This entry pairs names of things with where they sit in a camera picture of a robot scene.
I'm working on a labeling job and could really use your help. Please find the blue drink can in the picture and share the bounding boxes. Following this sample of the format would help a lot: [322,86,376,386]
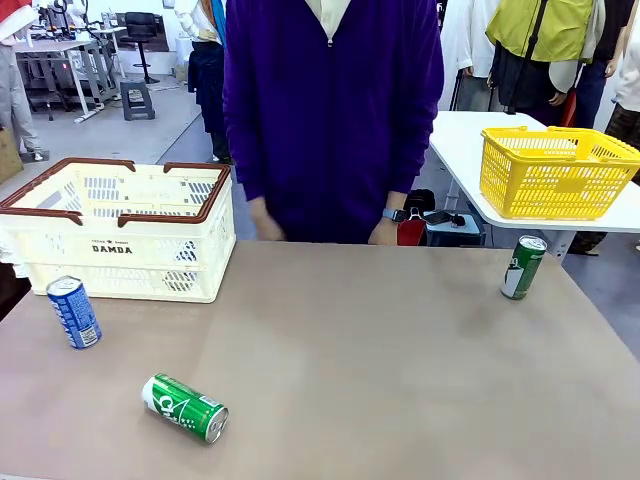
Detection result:
[45,274,103,350]

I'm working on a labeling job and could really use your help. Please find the green white soda can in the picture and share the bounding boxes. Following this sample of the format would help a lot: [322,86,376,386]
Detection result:
[141,372,230,445]
[500,234,548,301]

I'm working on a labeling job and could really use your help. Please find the grey step stool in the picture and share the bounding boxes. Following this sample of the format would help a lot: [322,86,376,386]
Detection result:
[119,80,157,122]

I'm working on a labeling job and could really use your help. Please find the dark blue storage bin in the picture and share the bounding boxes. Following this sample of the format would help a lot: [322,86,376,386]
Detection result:
[423,209,487,249]

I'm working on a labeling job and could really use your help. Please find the black office chair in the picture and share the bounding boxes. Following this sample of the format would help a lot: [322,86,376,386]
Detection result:
[119,11,162,85]

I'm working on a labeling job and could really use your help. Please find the grey work desk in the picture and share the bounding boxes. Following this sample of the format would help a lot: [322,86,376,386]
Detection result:
[13,35,109,124]

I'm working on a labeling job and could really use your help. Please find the person's right forearm purple sleeve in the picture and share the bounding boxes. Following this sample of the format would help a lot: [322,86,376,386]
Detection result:
[230,114,274,204]

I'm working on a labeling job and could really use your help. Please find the brown cardboard piece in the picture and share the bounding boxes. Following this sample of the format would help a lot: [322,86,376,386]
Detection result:
[0,127,25,185]

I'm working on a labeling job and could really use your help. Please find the mannequin in red white outfit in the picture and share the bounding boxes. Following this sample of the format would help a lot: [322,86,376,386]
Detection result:
[0,0,47,162]

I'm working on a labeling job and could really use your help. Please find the mannequin in white shirt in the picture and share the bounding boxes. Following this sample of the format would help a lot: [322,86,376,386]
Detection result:
[438,0,499,114]

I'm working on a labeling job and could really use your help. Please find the person in purple sweater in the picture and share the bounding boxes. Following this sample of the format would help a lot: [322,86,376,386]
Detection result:
[222,0,446,246]

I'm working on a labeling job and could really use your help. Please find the person's left hand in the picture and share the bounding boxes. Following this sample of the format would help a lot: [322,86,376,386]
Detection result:
[368,217,404,246]

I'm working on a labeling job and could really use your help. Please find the white side table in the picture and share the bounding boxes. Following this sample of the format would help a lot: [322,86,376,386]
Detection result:
[428,110,640,266]

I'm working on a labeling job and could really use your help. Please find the yellow plastic shopping basket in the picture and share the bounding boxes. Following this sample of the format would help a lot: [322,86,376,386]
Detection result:
[479,125,640,221]

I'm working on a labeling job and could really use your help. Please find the person's left forearm purple sleeve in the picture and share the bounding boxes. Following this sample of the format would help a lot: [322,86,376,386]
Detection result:
[387,114,439,211]

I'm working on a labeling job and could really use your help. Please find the mannequin in dark skirt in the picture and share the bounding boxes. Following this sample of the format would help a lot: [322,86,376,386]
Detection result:
[174,0,232,164]

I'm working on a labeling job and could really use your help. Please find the mannequin in black top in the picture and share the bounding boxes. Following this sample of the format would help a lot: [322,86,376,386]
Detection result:
[582,0,635,130]

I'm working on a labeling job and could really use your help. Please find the white Damda shopping basket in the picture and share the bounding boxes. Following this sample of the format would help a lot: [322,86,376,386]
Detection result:
[0,158,237,305]

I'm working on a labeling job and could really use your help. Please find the mannequin in yellow green vest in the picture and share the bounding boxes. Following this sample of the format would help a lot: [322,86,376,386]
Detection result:
[485,0,607,117]

